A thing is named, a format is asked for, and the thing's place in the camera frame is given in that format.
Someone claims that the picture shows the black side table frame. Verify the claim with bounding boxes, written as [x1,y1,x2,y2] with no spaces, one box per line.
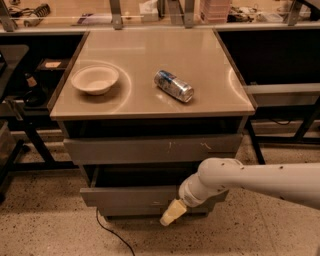
[0,44,79,204]

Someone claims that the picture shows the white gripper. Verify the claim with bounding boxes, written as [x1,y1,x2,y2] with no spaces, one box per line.
[160,174,209,226]

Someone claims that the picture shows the black power cable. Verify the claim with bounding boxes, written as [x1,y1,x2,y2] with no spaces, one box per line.
[95,207,137,256]

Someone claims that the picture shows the dark bottle on shelf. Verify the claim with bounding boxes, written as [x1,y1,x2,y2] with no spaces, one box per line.
[23,73,47,107]

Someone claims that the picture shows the black coiled tool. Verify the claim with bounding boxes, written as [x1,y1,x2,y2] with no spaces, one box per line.
[23,3,51,27]

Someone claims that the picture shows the silver blue soda can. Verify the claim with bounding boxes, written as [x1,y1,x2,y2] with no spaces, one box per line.
[154,70,194,103]

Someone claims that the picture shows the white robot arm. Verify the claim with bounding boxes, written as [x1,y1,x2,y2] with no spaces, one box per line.
[160,158,320,226]

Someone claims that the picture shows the pink stacked trays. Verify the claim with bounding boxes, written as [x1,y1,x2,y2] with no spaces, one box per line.
[199,0,231,24]

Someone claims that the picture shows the grey right bench frame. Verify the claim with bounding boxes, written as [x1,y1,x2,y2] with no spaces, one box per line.
[244,83,320,164]

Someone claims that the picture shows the grey top drawer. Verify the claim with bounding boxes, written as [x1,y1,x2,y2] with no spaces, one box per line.
[64,134,242,165]

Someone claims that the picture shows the white tissue box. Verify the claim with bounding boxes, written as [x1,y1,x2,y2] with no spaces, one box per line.
[139,0,159,22]

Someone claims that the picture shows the grey drawer cabinet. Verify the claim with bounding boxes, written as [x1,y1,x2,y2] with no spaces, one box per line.
[46,28,259,221]

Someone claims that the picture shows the white paper bowl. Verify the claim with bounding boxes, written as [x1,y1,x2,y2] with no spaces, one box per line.
[71,65,119,96]

